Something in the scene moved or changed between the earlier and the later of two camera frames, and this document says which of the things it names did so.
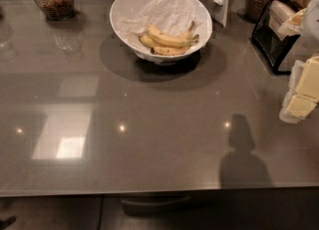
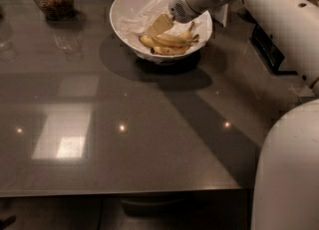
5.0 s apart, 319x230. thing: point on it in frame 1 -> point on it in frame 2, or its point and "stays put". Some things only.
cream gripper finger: (308, 83) -> (160, 24)
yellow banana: (168, 51) stays put
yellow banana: (147, 40) stays put
